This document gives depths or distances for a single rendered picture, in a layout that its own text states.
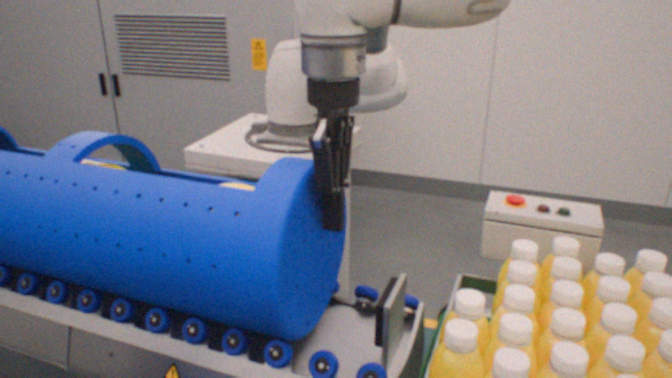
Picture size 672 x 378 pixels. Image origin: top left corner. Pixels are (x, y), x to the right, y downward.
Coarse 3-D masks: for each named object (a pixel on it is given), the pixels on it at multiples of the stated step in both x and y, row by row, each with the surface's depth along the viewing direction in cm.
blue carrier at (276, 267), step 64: (0, 128) 115; (0, 192) 86; (64, 192) 82; (128, 192) 79; (192, 192) 76; (256, 192) 73; (320, 192) 81; (0, 256) 92; (64, 256) 84; (128, 256) 78; (192, 256) 74; (256, 256) 70; (320, 256) 84; (256, 320) 74
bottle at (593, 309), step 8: (592, 296) 75; (600, 296) 73; (584, 304) 76; (592, 304) 74; (600, 304) 73; (624, 304) 73; (584, 312) 75; (592, 312) 73; (600, 312) 72; (592, 320) 73
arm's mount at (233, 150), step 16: (224, 128) 159; (240, 128) 160; (208, 144) 146; (224, 144) 146; (240, 144) 146; (256, 144) 145; (272, 144) 146; (352, 144) 157; (192, 160) 142; (208, 160) 140; (224, 160) 139; (240, 160) 137; (256, 160) 135; (272, 160) 135; (256, 176) 137
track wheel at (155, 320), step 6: (150, 312) 87; (156, 312) 87; (162, 312) 86; (168, 312) 87; (150, 318) 87; (156, 318) 86; (162, 318) 86; (168, 318) 86; (150, 324) 86; (156, 324) 86; (162, 324) 86; (168, 324) 86; (150, 330) 86; (156, 330) 86; (162, 330) 86
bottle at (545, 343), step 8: (552, 328) 66; (544, 336) 67; (552, 336) 66; (560, 336) 65; (576, 336) 65; (536, 344) 68; (544, 344) 67; (552, 344) 66; (584, 344) 65; (536, 352) 68; (544, 352) 66; (544, 360) 66
